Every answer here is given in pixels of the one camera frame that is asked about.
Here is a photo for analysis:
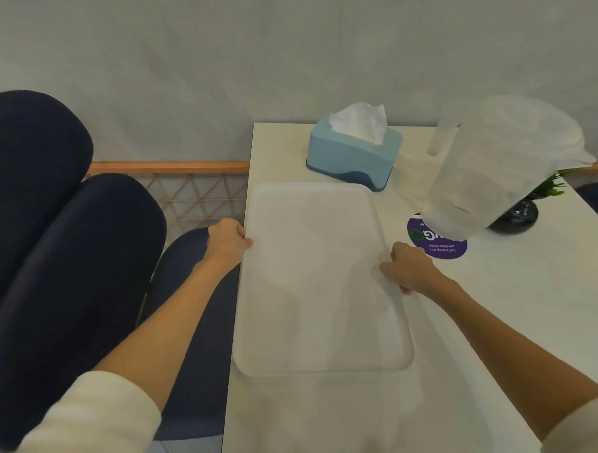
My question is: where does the wooden lattice railing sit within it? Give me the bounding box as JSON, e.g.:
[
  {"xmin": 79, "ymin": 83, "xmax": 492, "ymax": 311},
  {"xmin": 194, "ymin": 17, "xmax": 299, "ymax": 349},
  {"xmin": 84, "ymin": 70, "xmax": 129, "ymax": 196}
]
[{"xmin": 85, "ymin": 155, "xmax": 254, "ymax": 235}]

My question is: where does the dark round plant pot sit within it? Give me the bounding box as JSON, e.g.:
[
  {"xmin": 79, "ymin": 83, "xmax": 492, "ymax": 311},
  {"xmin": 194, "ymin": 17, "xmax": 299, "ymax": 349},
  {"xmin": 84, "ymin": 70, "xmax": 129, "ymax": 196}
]
[{"xmin": 486, "ymin": 200, "xmax": 540, "ymax": 237}]

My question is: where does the purple round sticker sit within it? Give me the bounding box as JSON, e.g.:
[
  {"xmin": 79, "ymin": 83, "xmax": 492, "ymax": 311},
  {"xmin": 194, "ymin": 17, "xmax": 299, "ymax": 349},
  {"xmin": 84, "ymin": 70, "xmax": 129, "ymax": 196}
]
[{"xmin": 406, "ymin": 210, "xmax": 469, "ymax": 263}]

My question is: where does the white tissue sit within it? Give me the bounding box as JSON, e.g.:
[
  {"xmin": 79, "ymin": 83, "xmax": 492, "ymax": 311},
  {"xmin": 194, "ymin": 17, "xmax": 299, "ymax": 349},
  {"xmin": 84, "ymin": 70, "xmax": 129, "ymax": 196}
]
[{"xmin": 327, "ymin": 101, "xmax": 389, "ymax": 147}]

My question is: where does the person's left hand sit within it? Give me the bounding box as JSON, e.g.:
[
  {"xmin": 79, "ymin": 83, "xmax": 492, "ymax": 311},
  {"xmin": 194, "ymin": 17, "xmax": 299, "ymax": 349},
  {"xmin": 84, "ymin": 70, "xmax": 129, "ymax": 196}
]
[{"xmin": 200, "ymin": 216, "xmax": 255, "ymax": 275}]

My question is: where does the translucent plastic pitcher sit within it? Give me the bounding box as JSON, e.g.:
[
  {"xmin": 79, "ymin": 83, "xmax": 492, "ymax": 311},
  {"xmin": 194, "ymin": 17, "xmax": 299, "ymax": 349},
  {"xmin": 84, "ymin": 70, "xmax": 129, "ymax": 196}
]
[{"xmin": 416, "ymin": 91, "xmax": 598, "ymax": 244}]

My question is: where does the small green plant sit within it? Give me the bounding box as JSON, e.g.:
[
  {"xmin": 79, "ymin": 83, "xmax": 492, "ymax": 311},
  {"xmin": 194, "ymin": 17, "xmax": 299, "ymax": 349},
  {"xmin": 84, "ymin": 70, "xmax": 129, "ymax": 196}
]
[{"xmin": 529, "ymin": 168, "xmax": 586, "ymax": 200}]

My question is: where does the person's left forearm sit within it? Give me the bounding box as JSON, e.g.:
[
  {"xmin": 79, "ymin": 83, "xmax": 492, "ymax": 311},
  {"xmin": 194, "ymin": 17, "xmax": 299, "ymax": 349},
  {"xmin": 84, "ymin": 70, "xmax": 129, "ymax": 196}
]
[{"xmin": 0, "ymin": 260, "xmax": 246, "ymax": 453}]

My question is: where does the person's right hand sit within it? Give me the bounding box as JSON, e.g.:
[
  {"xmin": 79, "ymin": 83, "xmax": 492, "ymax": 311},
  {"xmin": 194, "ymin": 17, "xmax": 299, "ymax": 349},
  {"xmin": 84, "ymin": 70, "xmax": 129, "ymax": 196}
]
[{"xmin": 377, "ymin": 239, "xmax": 450, "ymax": 301}]

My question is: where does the person's right forearm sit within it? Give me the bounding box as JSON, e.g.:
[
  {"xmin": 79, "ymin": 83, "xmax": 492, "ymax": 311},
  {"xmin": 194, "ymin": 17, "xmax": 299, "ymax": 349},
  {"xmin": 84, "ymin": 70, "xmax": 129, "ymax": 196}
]
[{"xmin": 424, "ymin": 272, "xmax": 598, "ymax": 453}]

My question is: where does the white plastic tray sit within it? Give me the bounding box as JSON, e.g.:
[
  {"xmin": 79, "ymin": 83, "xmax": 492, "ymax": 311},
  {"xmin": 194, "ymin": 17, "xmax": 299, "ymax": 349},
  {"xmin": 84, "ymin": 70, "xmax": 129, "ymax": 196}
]
[{"xmin": 224, "ymin": 176, "xmax": 416, "ymax": 380}]

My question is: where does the blue tissue box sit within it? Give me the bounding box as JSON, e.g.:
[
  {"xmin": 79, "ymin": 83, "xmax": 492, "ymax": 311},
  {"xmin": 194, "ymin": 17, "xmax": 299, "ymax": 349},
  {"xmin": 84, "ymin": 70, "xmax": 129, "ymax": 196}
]
[{"xmin": 303, "ymin": 112, "xmax": 406, "ymax": 195}]

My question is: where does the navy blue chair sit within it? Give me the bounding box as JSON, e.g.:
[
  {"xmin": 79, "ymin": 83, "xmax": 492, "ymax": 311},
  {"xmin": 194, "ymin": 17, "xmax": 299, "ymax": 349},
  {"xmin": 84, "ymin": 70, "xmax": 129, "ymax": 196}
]
[
  {"xmin": 574, "ymin": 181, "xmax": 598, "ymax": 234},
  {"xmin": 0, "ymin": 87, "xmax": 102, "ymax": 322},
  {"xmin": 140, "ymin": 226, "xmax": 248, "ymax": 442},
  {"xmin": 0, "ymin": 171, "xmax": 178, "ymax": 451}
]

